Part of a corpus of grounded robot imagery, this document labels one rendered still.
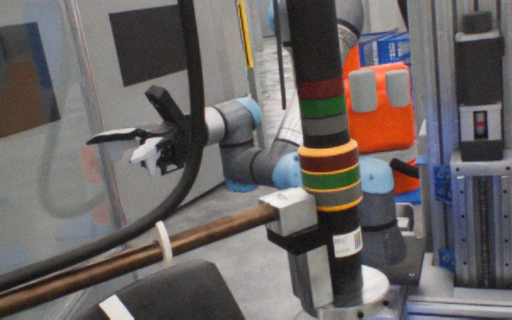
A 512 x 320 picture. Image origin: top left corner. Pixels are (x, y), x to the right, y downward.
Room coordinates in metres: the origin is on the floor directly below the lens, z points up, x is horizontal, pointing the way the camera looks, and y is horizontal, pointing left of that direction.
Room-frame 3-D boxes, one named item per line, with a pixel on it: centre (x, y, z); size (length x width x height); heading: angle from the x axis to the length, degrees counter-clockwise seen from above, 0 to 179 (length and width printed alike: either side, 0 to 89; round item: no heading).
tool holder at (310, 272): (0.39, -0.04, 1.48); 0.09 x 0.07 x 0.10; 117
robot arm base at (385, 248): (1.24, -0.25, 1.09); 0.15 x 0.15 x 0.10
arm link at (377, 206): (1.24, -0.25, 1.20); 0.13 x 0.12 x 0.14; 41
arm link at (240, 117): (1.16, 0.04, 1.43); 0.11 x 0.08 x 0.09; 131
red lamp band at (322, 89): (0.39, -0.05, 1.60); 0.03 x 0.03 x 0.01
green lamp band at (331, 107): (0.39, -0.05, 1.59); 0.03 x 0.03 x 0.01
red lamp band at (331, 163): (0.39, -0.05, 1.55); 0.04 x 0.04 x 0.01
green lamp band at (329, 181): (0.39, -0.05, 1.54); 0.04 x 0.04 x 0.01
